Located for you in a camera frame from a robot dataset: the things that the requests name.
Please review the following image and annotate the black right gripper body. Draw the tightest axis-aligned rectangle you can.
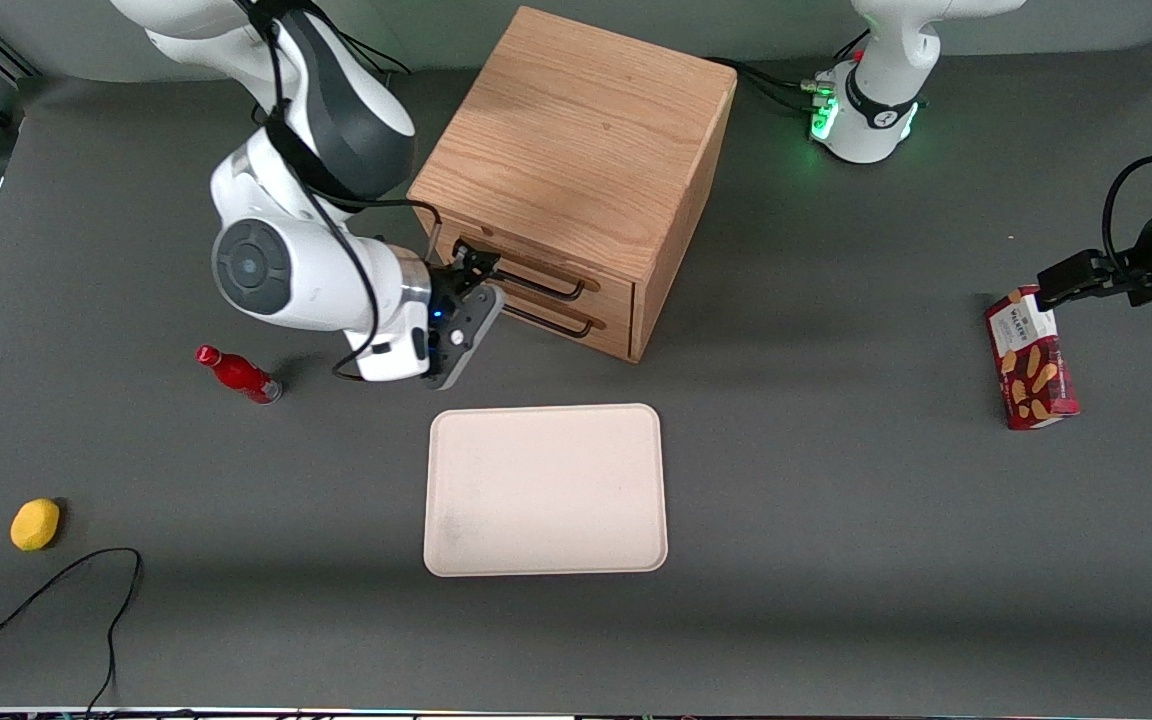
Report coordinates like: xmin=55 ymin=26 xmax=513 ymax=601
xmin=424 ymin=262 xmax=479 ymax=385

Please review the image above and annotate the red shortbread biscuit box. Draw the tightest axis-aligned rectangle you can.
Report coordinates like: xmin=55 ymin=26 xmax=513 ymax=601
xmin=984 ymin=285 xmax=1080 ymax=432

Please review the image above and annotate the black arm base cable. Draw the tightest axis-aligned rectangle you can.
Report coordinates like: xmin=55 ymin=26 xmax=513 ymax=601
xmin=331 ymin=15 xmax=414 ymax=76
xmin=708 ymin=55 xmax=837 ymax=116

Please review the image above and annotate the red bottle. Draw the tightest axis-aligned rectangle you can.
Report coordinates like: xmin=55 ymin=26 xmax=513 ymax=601
xmin=195 ymin=345 xmax=284 ymax=405

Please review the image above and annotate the thin black table cable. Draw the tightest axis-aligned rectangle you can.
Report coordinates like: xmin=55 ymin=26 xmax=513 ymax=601
xmin=0 ymin=547 xmax=143 ymax=717

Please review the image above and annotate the wooden drawer cabinet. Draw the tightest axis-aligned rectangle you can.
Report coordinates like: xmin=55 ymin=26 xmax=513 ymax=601
xmin=408 ymin=5 xmax=739 ymax=363

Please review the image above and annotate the yellow lemon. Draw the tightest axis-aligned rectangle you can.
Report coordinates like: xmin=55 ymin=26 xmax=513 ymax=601
xmin=10 ymin=498 xmax=62 ymax=553

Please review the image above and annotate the black metal drawer handle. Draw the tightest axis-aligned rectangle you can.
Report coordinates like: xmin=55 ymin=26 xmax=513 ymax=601
xmin=502 ymin=298 xmax=597 ymax=338
xmin=491 ymin=255 xmax=587 ymax=301

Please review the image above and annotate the beige plastic tray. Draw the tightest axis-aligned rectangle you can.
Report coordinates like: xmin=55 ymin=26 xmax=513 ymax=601
xmin=423 ymin=403 xmax=669 ymax=578

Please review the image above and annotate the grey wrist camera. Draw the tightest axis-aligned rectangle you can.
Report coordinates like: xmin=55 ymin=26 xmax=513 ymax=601
xmin=436 ymin=285 xmax=507 ymax=393

